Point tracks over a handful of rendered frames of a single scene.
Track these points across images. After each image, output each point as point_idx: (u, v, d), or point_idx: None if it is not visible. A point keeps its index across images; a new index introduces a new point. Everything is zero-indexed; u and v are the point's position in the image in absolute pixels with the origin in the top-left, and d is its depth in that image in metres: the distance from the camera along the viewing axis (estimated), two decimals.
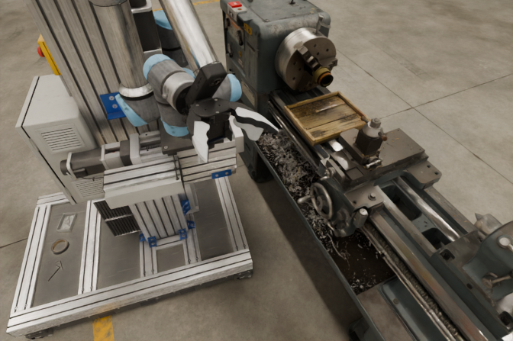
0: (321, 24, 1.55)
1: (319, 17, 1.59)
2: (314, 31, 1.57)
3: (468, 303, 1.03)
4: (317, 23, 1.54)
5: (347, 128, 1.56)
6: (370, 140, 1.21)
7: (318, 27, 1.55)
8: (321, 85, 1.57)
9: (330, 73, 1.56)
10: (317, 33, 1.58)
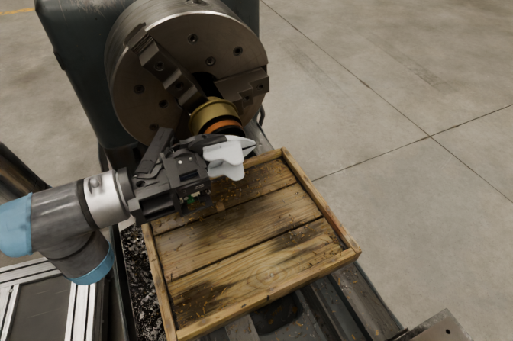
0: None
1: None
2: None
3: None
4: None
5: (288, 283, 0.53)
6: None
7: None
8: None
9: (235, 120, 0.52)
10: (202, 4, 0.54)
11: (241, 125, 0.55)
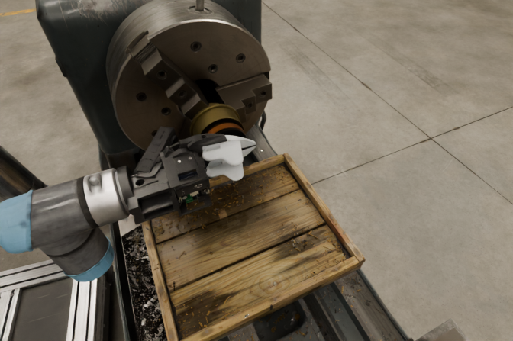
0: None
1: None
2: (197, 3, 0.54)
3: None
4: None
5: (291, 292, 0.53)
6: None
7: None
8: None
9: (236, 123, 0.52)
10: (204, 12, 0.54)
11: (243, 130, 0.55)
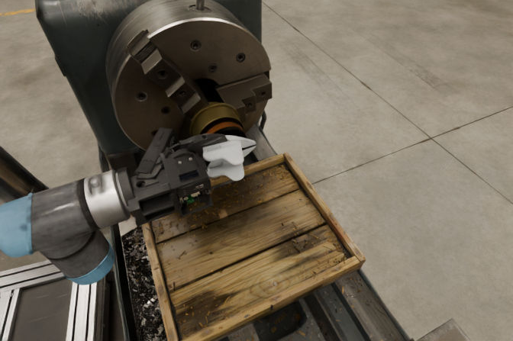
0: None
1: None
2: (203, 4, 0.53)
3: None
4: None
5: (291, 292, 0.52)
6: None
7: None
8: None
9: (235, 123, 0.51)
10: (194, 8, 0.54)
11: (243, 128, 0.54)
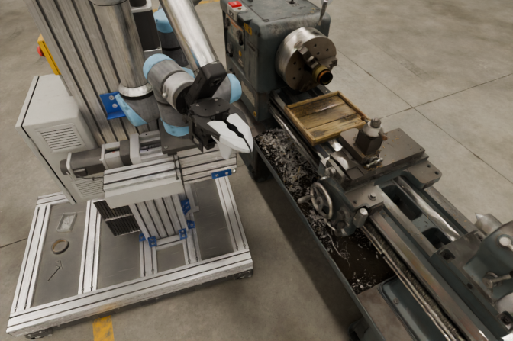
0: (321, 8, 1.51)
1: None
2: (322, 17, 1.53)
3: (468, 303, 1.03)
4: (325, 8, 1.51)
5: (347, 128, 1.56)
6: (370, 140, 1.21)
7: (323, 11, 1.52)
8: (321, 84, 1.56)
9: (329, 71, 1.55)
10: (314, 32, 1.58)
11: (330, 74, 1.58)
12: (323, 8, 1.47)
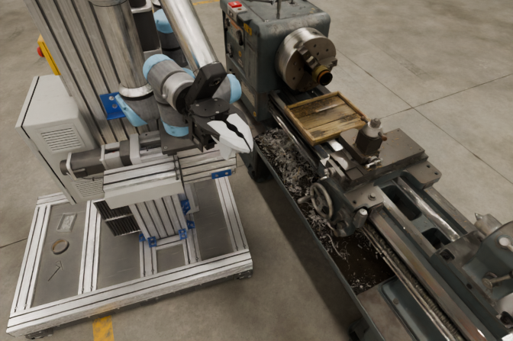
0: (279, 4, 1.59)
1: None
2: (278, 11, 1.63)
3: (467, 303, 1.03)
4: (276, 2, 1.59)
5: (347, 128, 1.56)
6: (370, 140, 1.21)
7: (276, 7, 1.60)
8: (321, 84, 1.56)
9: (329, 71, 1.56)
10: (314, 33, 1.58)
11: None
12: (285, 0, 1.60)
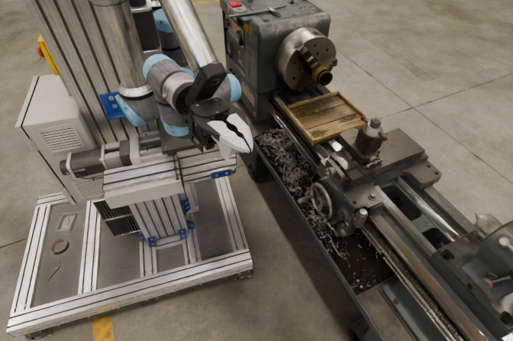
0: (272, 8, 1.69)
1: (280, 6, 1.72)
2: (276, 14, 1.68)
3: (468, 303, 1.03)
4: (270, 12, 1.70)
5: (347, 128, 1.56)
6: (370, 140, 1.21)
7: (272, 11, 1.68)
8: (321, 84, 1.56)
9: (329, 71, 1.55)
10: (314, 33, 1.58)
11: (330, 74, 1.58)
12: (277, 8, 1.71)
